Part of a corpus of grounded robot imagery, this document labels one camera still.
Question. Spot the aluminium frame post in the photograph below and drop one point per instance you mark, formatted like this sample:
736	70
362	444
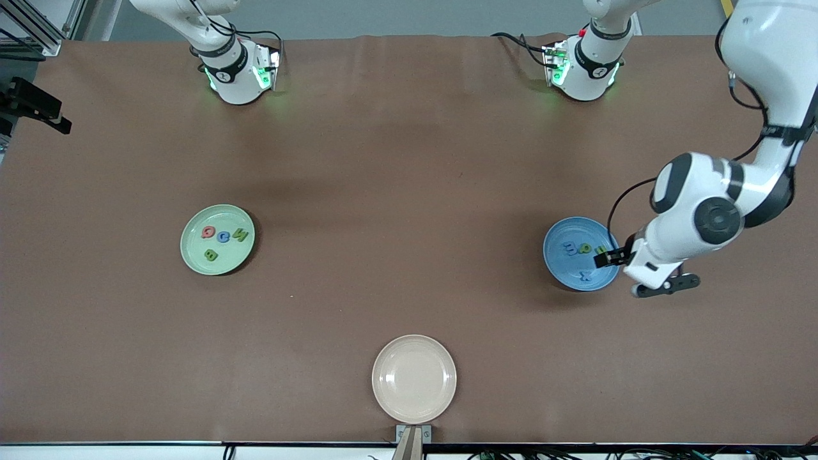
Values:
73	19

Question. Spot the blue letter G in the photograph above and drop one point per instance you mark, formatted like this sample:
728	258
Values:
219	237

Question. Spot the light green plate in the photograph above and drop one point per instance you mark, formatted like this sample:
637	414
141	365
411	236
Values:
230	255

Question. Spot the blue plate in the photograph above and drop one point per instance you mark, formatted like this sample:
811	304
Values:
562	268

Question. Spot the red letter Q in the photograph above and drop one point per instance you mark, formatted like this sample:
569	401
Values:
204	232

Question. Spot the beige plate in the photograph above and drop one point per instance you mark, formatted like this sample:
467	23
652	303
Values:
414	379

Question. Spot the green letter B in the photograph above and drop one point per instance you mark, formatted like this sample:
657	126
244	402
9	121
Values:
211	255

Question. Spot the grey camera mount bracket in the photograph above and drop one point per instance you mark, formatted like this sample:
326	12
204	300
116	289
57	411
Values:
412	441

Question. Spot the green letter p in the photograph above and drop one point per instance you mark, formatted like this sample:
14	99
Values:
585	249

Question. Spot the blue letter m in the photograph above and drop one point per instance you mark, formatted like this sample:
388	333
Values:
569	246

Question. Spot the yellow floor tape strip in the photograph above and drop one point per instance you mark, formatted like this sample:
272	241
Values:
726	7

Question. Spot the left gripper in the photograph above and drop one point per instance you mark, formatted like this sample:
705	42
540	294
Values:
620	255

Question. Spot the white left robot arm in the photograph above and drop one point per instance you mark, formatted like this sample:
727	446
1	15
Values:
767	38

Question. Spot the aluminium frame brace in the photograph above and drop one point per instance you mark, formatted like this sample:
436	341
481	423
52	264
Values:
50	46

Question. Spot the brown table cover sheet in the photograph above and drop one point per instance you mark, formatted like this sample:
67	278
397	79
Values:
409	306

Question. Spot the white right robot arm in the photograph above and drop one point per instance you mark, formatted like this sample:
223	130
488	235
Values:
233	76

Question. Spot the green letter N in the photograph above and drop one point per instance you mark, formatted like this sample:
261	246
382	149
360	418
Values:
240	235

